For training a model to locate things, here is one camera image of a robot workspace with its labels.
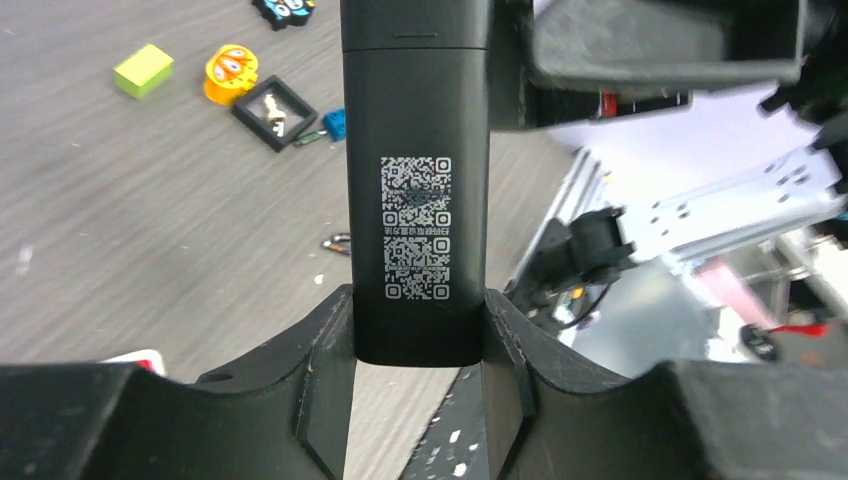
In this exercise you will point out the dark battery left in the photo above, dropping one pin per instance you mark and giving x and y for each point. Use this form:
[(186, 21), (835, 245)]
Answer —
[(340, 247)]

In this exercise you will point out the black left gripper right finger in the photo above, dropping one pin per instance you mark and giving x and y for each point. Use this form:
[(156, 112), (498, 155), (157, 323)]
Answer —
[(553, 414)]

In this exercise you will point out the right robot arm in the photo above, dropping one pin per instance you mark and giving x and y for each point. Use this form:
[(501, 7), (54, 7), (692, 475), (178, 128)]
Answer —
[(818, 94)]

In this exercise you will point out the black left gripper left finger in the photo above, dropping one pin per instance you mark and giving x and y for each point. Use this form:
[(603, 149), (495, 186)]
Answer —
[(280, 411)]

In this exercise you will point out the blue flat brick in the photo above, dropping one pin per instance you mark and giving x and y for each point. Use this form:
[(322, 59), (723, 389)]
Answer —
[(334, 123)]

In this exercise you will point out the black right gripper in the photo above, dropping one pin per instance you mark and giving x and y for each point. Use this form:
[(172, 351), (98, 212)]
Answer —
[(582, 60)]

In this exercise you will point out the black square frame box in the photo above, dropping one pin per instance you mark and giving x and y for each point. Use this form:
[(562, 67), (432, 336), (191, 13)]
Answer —
[(274, 112)]

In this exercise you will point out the lime green block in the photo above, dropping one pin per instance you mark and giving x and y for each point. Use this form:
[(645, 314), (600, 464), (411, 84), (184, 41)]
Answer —
[(143, 71)]

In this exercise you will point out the orange yellow toy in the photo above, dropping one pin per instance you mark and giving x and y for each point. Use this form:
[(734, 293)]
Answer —
[(230, 73)]

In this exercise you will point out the red and white remote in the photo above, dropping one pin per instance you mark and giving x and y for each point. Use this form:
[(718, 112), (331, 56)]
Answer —
[(149, 359)]

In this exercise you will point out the black remote control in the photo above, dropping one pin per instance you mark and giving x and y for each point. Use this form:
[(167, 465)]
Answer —
[(416, 95)]

